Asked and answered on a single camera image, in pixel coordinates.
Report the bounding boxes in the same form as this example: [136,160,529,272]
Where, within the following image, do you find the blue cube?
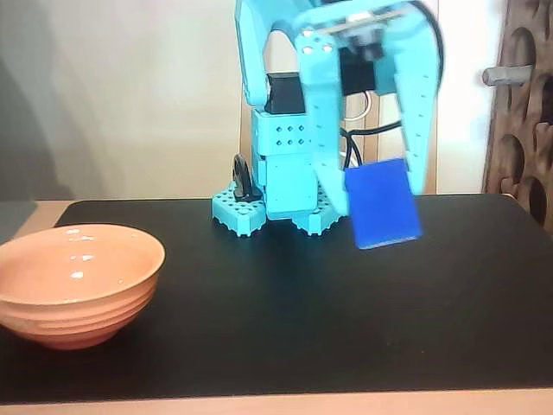
[343,157,423,251]

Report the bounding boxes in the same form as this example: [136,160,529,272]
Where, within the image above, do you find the white cable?
[343,89,373,126]

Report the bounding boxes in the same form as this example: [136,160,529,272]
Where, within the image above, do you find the black camera cable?
[340,121,404,136]

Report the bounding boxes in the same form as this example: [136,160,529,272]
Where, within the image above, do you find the black clamp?
[232,152,263,203]

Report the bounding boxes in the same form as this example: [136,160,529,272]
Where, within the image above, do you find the black power cable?
[345,133,364,169]

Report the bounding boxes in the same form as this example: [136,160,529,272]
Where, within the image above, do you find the orange bowl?
[0,223,167,351]

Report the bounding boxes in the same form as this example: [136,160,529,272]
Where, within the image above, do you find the wrist camera on cyan mount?
[326,10,410,61]

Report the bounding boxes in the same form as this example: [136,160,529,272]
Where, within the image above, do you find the wooden wine rack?
[481,0,553,228]

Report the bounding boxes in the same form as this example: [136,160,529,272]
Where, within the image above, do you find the cyan gripper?
[295,0,445,216]

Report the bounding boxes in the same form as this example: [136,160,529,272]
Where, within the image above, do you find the black mat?
[0,193,553,406]

